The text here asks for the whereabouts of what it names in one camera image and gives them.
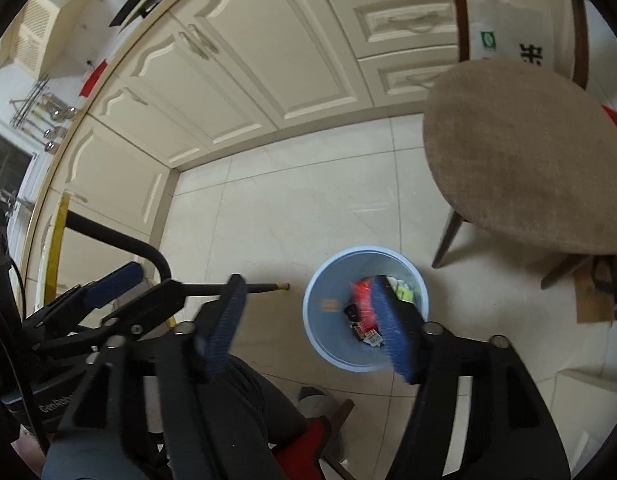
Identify black metal chair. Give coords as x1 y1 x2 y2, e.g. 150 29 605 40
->
45 192 291 331

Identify cream lower cabinets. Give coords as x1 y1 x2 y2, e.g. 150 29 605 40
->
25 0 457 311

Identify light green wrapper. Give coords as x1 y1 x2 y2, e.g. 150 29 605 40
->
387 276 420 304

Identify cream upper cabinet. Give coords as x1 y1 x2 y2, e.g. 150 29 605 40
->
0 0 90 80

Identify hanging utensil rack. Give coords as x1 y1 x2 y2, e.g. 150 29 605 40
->
9 74 78 155

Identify black gold snack wrapper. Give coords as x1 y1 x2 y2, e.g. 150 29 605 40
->
343 304 361 324

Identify blue trash bin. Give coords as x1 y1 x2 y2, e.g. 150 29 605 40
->
302 246 429 373

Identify wooden chair with beige seat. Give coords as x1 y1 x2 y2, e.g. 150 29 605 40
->
423 0 617 287

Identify white shopping bag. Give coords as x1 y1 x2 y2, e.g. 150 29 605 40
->
468 1 555 70

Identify red plastic basin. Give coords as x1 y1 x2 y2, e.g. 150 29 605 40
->
80 60 108 98

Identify person's dark trouser leg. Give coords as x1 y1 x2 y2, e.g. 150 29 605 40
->
190 356 339 479

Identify red white patterned snack wrapper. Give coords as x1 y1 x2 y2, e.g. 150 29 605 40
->
350 278 383 348

